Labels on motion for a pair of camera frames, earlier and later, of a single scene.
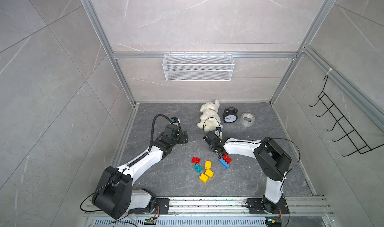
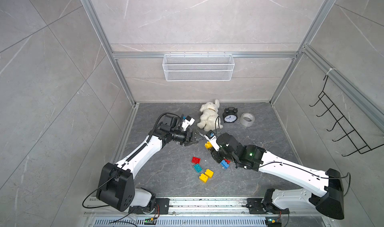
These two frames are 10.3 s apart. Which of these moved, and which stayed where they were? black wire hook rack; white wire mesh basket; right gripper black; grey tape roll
Moved: right gripper black
Stayed: black wire hook rack; grey tape roll; white wire mesh basket
